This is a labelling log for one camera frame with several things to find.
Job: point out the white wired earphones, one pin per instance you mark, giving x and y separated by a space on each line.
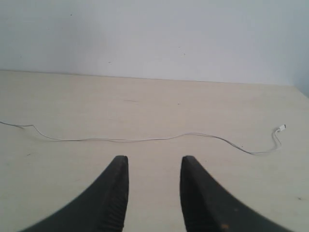
274 136

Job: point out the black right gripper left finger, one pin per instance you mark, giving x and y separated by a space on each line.
100 208

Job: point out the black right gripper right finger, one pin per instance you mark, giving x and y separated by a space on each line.
208 207

